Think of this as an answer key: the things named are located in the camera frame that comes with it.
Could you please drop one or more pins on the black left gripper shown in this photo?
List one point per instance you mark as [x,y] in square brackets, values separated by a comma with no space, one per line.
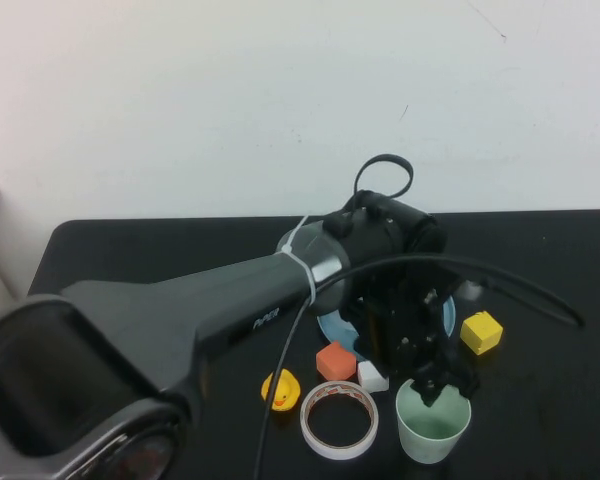
[400,320]

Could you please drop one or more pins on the green plastic cup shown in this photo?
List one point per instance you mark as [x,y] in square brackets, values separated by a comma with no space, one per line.
[430,445]

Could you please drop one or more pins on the blue cup stand with pegs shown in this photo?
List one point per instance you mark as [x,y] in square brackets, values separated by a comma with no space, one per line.
[337,327]

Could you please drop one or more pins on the yellow cube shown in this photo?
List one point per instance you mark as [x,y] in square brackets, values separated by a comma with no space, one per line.
[481,334]

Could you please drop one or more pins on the white cube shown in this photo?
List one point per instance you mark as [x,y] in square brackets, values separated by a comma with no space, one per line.
[372,381]

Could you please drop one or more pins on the orange cube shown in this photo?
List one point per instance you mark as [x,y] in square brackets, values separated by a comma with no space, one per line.
[336,362]

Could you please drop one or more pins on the white double-sided tape roll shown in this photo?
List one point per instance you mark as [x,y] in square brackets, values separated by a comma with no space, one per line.
[340,451]

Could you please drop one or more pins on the yellow rubber duck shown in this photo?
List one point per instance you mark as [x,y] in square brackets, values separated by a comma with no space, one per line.
[287,393]

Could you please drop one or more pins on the white zip tie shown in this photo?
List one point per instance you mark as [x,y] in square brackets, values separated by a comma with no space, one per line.
[305,276]

